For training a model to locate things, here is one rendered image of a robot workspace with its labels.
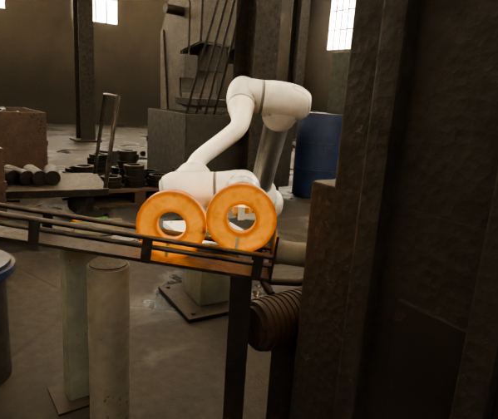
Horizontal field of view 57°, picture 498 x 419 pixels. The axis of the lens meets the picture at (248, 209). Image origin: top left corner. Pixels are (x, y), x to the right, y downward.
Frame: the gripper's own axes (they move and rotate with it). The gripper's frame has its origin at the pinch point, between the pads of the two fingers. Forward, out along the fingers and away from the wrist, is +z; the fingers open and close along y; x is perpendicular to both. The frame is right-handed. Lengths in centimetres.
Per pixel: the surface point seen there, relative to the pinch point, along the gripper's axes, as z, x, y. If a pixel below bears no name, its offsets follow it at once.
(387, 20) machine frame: 33, 35, -19
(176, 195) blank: 1.8, 2.7, 14.3
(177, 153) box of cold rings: -326, -16, 60
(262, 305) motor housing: -2.6, -23.4, -6.4
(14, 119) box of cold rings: -319, 5, 205
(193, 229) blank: 1.5, -4.6, 10.4
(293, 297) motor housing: -7.6, -22.8, -14.3
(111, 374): -23, -56, 35
